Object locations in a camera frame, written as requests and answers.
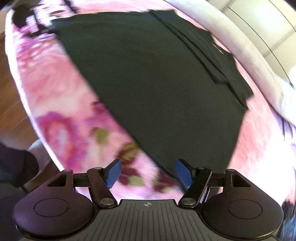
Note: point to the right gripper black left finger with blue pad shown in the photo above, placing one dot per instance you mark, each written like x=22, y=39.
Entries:
x=67, y=202

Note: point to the cream quilted duvet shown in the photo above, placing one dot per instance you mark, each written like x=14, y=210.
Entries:
x=276, y=91

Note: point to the pink floral bedspread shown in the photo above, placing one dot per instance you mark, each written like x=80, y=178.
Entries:
x=79, y=133

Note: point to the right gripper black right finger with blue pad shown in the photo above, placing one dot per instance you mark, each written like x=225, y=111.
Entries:
x=228, y=203

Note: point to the dark green t-shirt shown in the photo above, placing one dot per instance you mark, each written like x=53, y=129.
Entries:
x=178, y=94

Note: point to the white wardrobe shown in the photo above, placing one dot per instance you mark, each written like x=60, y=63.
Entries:
x=270, y=25

